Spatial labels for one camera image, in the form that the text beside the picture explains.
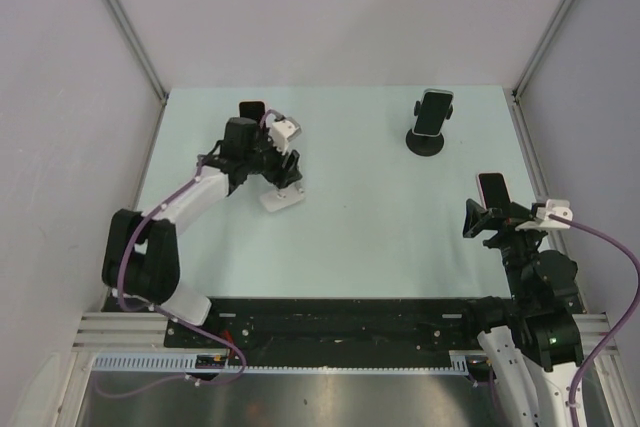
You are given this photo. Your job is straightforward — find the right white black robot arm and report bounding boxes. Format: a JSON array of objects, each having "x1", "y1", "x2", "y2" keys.
[{"x1": 461, "y1": 199, "x2": 586, "y2": 426}]

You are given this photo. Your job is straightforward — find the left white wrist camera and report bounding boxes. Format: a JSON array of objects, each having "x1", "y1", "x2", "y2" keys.
[{"x1": 267, "y1": 117, "x2": 301, "y2": 155}]

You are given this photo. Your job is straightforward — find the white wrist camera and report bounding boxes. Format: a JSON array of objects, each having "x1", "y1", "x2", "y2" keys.
[
  {"x1": 515, "y1": 199, "x2": 573, "y2": 232},
  {"x1": 267, "y1": 117, "x2": 301, "y2": 155}
]

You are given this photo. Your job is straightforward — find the white silver phone stand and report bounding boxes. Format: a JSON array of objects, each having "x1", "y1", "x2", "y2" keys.
[{"x1": 260, "y1": 182, "x2": 305, "y2": 213}]

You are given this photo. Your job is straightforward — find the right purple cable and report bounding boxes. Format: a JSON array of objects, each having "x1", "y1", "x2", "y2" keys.
[{"x1": 487, "y1": 214, "x2": 640, "y2": 427}]

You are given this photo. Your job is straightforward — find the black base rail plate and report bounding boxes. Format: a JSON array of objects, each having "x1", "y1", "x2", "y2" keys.
[{"x1": 164, "y1": 298, "x2": 482, "y2": 369}]

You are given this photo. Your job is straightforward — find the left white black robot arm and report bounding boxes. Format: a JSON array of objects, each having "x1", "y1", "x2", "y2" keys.
[{"x1": 102, "y1": 115, "x2": 305, "y2": 347}]

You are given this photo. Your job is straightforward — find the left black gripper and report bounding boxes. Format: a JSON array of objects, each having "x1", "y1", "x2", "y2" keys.
[{"x1": 242, "y1": 129, "x2": 300, "y2": 189}]

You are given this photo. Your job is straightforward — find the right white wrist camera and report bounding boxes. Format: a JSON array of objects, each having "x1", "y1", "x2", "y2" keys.
[{"x1": 515, "y1": 199, "x2": 573, "y2": 232}]

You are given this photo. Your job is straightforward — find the pink phone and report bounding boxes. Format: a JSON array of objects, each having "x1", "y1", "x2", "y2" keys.
[
  {"x1": 239, "y1": 100, "x2": 266, "y2": 122},
  {"x1": 477, "y1": 172, "x2": 511, "y2": 210}
]

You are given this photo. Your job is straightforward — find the black round-base phone mount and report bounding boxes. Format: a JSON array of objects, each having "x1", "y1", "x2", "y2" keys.
[{"x1": 405, "y1": 120, "x2": 445, "y2": 157}]

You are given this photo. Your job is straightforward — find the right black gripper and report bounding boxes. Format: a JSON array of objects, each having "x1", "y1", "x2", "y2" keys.
[{"x1": 462, "y1": 198, "x2": 550, "y2": 304}]

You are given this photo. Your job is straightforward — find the white slotted cable duct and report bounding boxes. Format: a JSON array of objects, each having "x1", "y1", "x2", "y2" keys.
[{"x1": 94, "y1": 350, "x2": 501, "y2": 376}]

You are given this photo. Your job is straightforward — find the white phone in car mount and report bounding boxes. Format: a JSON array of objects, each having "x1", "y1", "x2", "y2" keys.
[{"x1": 412, "y1": 89, "x2": 454, "y2": 137}]

